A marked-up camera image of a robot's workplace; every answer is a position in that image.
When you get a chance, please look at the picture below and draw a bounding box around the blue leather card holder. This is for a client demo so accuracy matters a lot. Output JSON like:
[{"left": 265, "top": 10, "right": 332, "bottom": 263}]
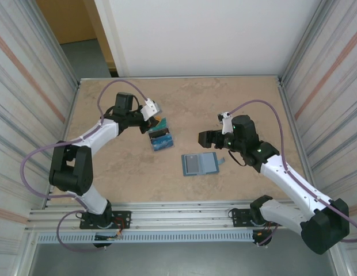
[{"left": 181, "top": 152, "right": 227, "bottom": 177}]

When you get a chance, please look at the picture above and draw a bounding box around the black plastic card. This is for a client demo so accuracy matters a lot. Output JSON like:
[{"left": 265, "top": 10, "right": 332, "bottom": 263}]
[{"left": 149, "top": 128, "right": 171, "bottom": 139}]

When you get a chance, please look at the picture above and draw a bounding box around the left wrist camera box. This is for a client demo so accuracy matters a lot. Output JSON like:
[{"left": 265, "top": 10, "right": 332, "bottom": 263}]
[{"left": 139, "top": 98, "right": 162, "bottom": 120}]

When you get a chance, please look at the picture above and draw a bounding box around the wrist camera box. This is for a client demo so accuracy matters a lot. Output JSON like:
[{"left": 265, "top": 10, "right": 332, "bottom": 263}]
[
  {"left": 139, "top": 98, "right": 162, "bottom": 120},
  {"left": 217, "top": 112, "right": 234, "bottom": 135}
]

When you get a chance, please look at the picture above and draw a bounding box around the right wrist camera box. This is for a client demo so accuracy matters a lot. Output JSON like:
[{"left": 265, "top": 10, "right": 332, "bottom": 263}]
[{"left": 217, "top": 112, "right": 234, "bottom": 135}]

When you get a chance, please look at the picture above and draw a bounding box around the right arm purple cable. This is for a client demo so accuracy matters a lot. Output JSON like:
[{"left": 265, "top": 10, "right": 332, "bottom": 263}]
[{"left": 227, "top": 99, "right": 357, "bottom": 247}]

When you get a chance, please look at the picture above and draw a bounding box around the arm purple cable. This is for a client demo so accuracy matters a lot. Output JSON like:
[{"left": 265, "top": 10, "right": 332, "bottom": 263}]
[
  {"left": 21, "top": 79, "right": 150, "bottom": 252},
  {"left": 227, "top": 99, "right": 357, "bottom": 247}
]

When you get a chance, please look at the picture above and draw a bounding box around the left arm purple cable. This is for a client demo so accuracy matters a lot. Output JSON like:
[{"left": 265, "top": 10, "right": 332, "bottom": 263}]
[{"left": 21, "top": 79, "right": 150, "bottom": 252}]

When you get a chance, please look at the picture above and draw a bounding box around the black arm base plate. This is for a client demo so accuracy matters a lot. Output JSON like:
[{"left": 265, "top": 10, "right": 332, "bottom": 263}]
[
  {"left": 79, "top": 210, "right": 132, "bottom": 230},
  {"left": 231, "top": 208, "right": 283, "bottom": 228}
]

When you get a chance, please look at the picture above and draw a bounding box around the aluminium rail frame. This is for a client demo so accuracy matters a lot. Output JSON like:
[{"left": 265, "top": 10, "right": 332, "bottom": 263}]
[{"left": 26, "top": 201, "right": 340, "bottom": 234}]

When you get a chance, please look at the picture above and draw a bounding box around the grey slotted cable duct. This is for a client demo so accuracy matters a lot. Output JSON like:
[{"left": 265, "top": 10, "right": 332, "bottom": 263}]
[{"left": 36, "top": 231, "right": 256, "bottom": 245}]

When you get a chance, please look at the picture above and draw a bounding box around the aluminium frame post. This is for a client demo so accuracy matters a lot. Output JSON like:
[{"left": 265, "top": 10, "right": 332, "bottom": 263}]
[{"left": 278, "top": 0, "right": 325, "bottom": 86}]

